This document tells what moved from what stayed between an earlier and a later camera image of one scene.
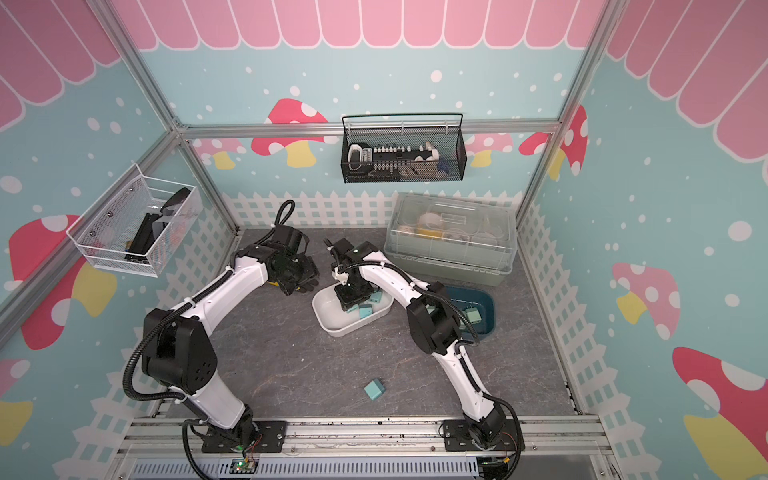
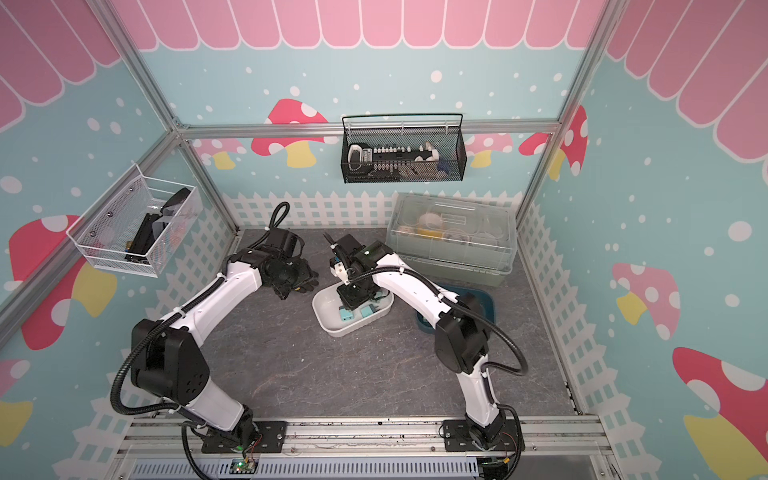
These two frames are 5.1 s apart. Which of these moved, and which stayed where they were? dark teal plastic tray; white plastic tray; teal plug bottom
Moved: teal plug bottom
Stayed: dark teal plastic tray; white plastic tray
